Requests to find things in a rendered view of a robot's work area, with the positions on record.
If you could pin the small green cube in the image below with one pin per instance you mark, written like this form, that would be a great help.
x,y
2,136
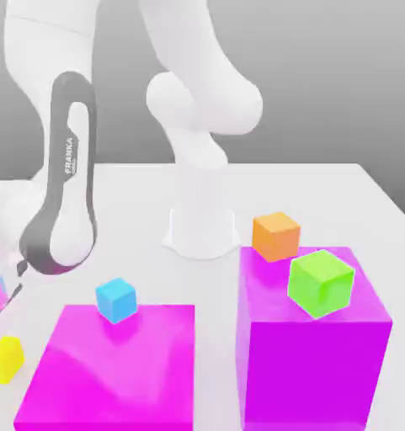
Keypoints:
x,y
320,284

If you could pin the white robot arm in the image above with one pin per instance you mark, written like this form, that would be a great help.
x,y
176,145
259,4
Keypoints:
x,y
202,111

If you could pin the small orange cube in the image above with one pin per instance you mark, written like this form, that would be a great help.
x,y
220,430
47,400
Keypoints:
x,y
276,235

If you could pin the large low magenta box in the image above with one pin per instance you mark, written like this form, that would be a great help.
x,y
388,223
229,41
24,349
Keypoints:
x,y
111,373

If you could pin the large tall purple box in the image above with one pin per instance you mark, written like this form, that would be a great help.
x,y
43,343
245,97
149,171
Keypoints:
x,y
316,370

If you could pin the small blue cube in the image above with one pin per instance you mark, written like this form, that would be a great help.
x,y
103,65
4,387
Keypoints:
x,y
116,299

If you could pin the small yellow cube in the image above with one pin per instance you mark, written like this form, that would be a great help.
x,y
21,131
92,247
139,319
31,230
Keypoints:
x,y
7,358

